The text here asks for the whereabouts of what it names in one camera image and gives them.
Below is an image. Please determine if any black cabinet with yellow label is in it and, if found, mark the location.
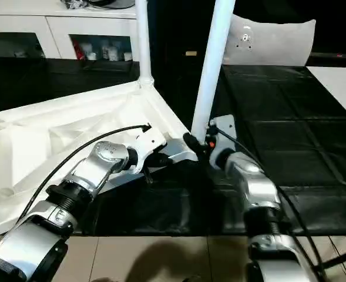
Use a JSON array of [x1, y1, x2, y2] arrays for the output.
[[149, 0, 233, 66]]

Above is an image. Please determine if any white glass-door cabinet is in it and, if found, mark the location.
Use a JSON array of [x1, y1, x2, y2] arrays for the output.
[[0, 0, 139, 62]]

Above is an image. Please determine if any grey cushion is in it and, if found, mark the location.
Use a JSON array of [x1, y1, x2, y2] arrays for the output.
[[222, 13, 317, 66]]

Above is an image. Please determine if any black table mat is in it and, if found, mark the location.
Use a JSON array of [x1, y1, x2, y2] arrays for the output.
[[0, 56, 346, 237]]

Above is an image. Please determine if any black gear on cabinet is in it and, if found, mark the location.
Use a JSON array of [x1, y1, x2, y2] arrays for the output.
[[61, 0, 136, 10]]

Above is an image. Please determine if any black stand bar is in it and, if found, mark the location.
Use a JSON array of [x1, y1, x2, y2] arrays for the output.
[[318, 249, 346, 276]]

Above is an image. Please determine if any white plastic table top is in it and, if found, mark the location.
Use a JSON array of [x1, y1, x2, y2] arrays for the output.
[[0, 81, 200, 237]]

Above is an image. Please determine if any white flat board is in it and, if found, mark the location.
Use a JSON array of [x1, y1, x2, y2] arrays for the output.
[[308, 66, 346, 111]]

